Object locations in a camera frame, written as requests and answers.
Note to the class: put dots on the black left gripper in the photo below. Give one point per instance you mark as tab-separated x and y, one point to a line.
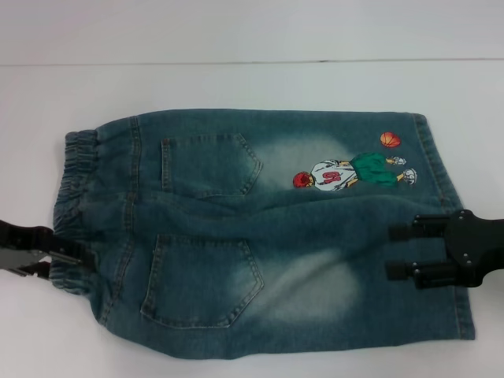
23	244

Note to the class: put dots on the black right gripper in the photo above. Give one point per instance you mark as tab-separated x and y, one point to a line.
480	248

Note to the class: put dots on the blue denim shorts with cartoon print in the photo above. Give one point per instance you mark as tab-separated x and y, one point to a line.
275	256

